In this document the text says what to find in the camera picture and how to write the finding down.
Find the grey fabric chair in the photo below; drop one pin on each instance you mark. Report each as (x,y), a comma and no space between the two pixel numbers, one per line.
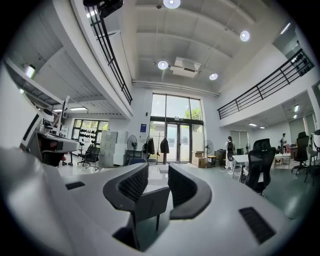
(150,203)

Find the black overhead device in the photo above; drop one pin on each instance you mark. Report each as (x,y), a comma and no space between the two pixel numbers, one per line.
(105,6)

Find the black standing fan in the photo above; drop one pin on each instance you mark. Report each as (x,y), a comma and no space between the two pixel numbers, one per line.
(208,146)
(132,143)

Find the black mesh office chair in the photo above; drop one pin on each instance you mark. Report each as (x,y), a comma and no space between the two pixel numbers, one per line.
(260,165)

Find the light grey chair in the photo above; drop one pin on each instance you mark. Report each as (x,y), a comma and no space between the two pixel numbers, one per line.
(312,160)

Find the round ceiling lamp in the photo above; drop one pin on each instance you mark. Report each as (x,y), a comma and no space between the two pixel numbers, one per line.
(244,35)
(162,65)
(171,3)
(213,76)

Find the black balcony railing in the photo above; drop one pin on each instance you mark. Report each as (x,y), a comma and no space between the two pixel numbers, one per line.
(265,87)
(110,55)

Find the coat rack with dark jackets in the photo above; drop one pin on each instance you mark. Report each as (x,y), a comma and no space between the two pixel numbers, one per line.
(164,146)

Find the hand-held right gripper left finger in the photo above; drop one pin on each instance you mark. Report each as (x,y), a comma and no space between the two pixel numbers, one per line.
(130,183)

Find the glass entrance door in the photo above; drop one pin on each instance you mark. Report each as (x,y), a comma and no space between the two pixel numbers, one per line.
(178,130)

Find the white table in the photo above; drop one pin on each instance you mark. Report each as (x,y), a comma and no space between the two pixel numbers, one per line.
(75,220)

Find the stack of cardboard boxes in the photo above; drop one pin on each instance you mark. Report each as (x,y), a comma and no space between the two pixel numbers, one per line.
(198,160)

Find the white workstation with equipment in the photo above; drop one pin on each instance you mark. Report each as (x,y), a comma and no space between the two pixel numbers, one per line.
(50,140)

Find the black high-back office chair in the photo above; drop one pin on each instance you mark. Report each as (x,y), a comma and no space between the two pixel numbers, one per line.
(301,150)

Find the black bin with yellow lid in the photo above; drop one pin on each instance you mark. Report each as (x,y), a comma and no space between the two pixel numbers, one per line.
(211,161)

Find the white ceiling air conditioner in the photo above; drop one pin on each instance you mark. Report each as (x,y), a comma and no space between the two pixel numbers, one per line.
(185,67)

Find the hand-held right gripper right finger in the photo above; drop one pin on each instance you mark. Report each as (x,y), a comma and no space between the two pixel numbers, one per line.
(186,191)

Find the blue wall poster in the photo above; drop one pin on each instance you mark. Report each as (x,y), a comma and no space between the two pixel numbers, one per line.
(143,130)

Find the black office chair with armrests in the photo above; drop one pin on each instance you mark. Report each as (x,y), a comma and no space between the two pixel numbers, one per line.
(91,155)

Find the small white desk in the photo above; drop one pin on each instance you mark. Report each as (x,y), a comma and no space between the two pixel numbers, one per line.
(241,158)

